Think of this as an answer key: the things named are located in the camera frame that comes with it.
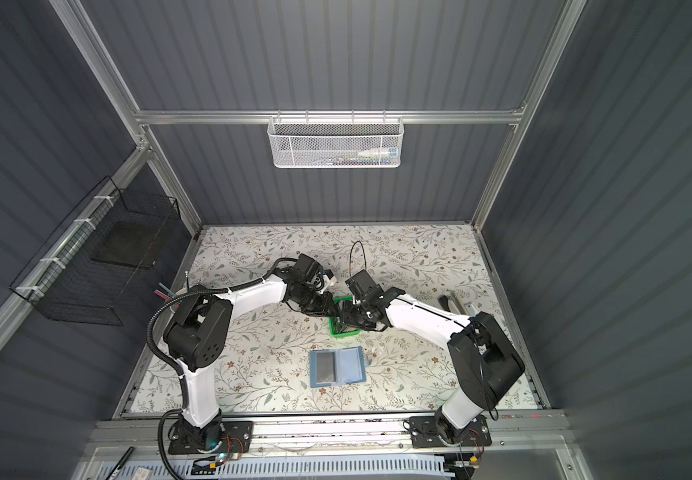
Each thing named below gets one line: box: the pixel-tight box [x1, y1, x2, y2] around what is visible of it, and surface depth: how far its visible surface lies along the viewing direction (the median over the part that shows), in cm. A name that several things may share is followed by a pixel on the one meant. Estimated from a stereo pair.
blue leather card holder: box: [309, 346, 367, 388], surface depth 86 cm
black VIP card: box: [316, 351, 335, 383], surface depth 86 cm
